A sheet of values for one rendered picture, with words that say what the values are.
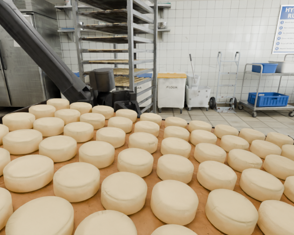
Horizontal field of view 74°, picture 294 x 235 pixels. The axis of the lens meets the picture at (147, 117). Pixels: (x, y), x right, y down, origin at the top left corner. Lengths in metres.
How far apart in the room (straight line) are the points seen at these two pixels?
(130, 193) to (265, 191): 0.16
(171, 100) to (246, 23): 2.13
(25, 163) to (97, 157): 0.08
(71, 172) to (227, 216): 0.17
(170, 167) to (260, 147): 0.20
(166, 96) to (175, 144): 3.42
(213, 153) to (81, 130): 0.22
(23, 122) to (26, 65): 3.75
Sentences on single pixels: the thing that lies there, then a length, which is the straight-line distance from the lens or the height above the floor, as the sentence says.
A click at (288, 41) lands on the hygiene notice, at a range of 4.97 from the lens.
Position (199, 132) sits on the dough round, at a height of 0.97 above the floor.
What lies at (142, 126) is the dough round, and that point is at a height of 0.98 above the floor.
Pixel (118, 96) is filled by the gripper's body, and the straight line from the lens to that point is 0.54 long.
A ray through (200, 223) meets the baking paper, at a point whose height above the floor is 0.95.
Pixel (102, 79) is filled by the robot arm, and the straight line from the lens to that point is 0.58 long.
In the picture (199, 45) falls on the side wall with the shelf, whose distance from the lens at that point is 4.37.
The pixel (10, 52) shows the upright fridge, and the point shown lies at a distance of 4.28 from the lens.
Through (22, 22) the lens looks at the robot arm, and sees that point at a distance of 0.66.
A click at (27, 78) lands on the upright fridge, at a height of 0.70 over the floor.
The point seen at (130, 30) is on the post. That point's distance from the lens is 1.49.
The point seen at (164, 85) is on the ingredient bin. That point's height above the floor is 0.56.
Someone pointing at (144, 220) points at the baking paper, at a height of 0.96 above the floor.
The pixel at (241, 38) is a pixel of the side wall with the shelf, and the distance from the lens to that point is 4.60.
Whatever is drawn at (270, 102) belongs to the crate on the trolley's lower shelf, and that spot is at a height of 0.27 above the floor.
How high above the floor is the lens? 1.11
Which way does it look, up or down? 18 degrees down
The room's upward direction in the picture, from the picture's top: straight up
